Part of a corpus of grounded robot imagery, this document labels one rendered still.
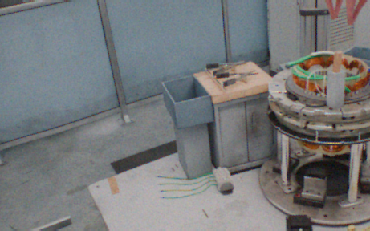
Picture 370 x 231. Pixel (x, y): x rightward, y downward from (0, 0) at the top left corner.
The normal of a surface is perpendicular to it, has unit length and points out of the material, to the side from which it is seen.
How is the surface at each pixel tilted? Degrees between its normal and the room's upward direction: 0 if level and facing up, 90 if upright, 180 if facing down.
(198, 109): 90
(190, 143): 90
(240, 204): 0
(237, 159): 90
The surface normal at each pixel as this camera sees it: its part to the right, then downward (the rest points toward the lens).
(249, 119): 0.27, 0.42
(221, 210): -0.11, -0.88
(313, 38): -0.18, 0.48
